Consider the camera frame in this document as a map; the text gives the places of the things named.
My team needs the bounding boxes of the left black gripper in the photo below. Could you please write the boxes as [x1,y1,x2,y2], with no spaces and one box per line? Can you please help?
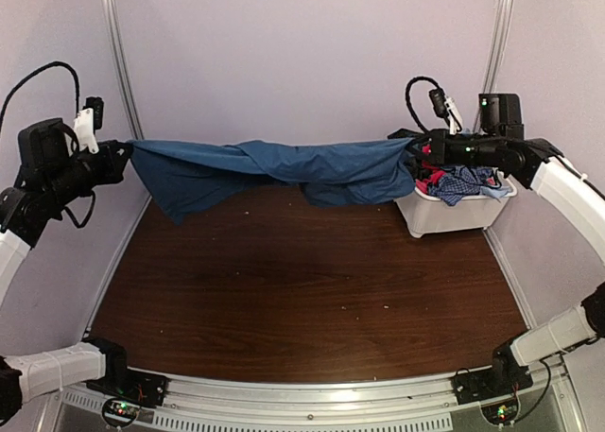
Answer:
[47,140,134,207]

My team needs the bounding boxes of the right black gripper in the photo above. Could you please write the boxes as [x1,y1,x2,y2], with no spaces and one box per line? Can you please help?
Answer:
[406,130,502,168]

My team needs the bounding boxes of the blue polo shirt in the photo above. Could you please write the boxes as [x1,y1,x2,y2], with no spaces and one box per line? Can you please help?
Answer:
[131,139,416,224]

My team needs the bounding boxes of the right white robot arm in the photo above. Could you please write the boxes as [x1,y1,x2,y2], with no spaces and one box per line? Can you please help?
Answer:
[409,86,604,396]

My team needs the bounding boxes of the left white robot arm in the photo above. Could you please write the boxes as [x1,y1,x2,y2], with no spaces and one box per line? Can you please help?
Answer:
[1,118,136,423]

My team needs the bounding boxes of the white plastic laundry bin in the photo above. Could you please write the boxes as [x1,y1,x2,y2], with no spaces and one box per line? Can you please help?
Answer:
[394,178,517,238]

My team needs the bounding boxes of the black garment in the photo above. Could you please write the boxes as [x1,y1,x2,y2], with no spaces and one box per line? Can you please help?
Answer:
[387,129,426,143]

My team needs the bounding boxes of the red garment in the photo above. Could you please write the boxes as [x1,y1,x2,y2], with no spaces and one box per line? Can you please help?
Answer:
[414,160,446,195]

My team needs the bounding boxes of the blue checkered shirt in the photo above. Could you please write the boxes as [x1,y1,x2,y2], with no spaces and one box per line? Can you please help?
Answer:
[427,165,501,206]

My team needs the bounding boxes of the light blue garment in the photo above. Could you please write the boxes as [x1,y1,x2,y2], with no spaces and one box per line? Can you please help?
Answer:
[479,183,516,200]

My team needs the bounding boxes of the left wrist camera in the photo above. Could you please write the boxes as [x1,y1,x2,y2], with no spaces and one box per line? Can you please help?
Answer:
[74,96,104,154]

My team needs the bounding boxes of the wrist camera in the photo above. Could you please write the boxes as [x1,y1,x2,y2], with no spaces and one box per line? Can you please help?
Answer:
[74,96,104,154]
[428,88,464,135]

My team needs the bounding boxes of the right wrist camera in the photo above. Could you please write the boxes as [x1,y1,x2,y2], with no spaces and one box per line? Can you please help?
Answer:
[428,88,464,135]

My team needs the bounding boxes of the right black camera cable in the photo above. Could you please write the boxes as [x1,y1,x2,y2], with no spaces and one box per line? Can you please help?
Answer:
[404,75,445,133]

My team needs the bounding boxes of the black camera cable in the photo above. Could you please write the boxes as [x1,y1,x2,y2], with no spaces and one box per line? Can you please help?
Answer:
[0,60,81,130]
[404,75,445,133]

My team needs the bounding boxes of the left black camera cable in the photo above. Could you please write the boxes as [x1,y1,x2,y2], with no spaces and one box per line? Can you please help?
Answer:
[0,60,81,130]

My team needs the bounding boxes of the left aluminium corner post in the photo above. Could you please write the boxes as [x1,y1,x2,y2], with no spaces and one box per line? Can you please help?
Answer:
[101,0,145,140]

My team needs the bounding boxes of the aluminium corner post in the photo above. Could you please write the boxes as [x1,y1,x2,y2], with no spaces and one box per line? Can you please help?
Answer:
[482,0,514,93]
[101,0,145,140]

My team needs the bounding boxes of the right aluminium corner post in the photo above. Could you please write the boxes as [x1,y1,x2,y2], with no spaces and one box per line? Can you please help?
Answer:
[482,0,514,93]

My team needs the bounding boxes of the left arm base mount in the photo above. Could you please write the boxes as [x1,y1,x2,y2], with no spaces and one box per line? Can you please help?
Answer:
[85,347,168,408]

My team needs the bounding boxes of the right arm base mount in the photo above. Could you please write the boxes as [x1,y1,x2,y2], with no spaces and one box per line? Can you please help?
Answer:
[450,346,533,405]

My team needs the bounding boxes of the front aluminium rail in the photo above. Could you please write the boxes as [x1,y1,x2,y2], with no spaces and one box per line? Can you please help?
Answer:
[46,361,573,432]

